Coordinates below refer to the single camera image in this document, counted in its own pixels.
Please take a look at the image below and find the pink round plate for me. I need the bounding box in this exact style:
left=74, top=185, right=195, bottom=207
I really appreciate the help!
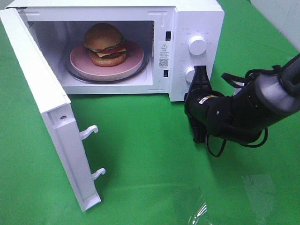
left=69, top=40, right=147, bottom=83

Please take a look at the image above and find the toy burger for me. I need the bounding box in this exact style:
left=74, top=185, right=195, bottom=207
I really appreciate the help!
left=84, top=23, right=127, bottom=67

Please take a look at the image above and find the white microwave door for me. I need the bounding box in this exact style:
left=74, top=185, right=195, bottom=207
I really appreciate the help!
left=0, top=8, right=105, bottom=211

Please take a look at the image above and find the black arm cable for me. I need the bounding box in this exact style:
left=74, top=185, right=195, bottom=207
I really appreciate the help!
left=205, top=65, right=282, bottom=158

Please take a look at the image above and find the white microwave oven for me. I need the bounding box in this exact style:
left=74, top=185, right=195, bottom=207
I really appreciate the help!
left=0, top=0, right=224, bottom=101

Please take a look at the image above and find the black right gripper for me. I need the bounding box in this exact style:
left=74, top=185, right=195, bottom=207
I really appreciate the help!
left=184, top=66, right=224, bottom=143

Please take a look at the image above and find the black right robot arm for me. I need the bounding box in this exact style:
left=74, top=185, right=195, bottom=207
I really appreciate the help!
left=185, top=55, right=300, bottom=145

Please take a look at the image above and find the white microwave knob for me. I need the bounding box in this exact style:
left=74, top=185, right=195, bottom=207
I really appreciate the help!
left=187, top=34, right=207, bottom=55
left=185, top=66, right=195, bottom=83

